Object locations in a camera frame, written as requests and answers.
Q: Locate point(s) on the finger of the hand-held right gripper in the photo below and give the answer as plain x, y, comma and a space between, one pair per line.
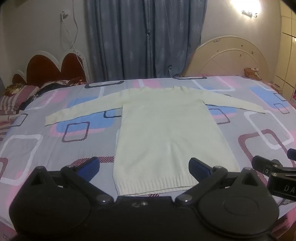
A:
291, 154
263, 162

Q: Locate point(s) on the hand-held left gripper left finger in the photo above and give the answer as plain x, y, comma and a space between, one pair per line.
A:
90, 165

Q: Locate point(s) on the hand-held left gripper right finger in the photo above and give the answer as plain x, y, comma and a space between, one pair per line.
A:
196, 167

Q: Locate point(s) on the cream knit sweater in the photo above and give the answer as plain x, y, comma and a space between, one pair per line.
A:
161, 129

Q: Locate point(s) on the patterned grey pink bed sheet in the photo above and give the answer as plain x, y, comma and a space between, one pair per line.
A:
41, 148

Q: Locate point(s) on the floral pillow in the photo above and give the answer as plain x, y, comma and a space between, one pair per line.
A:
69, 81

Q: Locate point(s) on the dark cloth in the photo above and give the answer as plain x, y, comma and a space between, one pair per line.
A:
32, 97

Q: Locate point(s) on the cream wardrobe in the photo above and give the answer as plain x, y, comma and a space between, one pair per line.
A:
288, 53

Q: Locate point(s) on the striped pink pillow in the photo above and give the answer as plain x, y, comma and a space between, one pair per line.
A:
16, 97

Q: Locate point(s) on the red heart-shaped headboard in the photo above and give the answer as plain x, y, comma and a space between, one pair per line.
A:
46, 69

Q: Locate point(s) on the cream rounded headboard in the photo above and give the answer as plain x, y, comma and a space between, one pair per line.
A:
229, 58

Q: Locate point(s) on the blue grey curtain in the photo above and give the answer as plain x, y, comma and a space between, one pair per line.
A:
143, 39

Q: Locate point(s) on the wall lamp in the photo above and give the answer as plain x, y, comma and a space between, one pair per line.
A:
249, 13

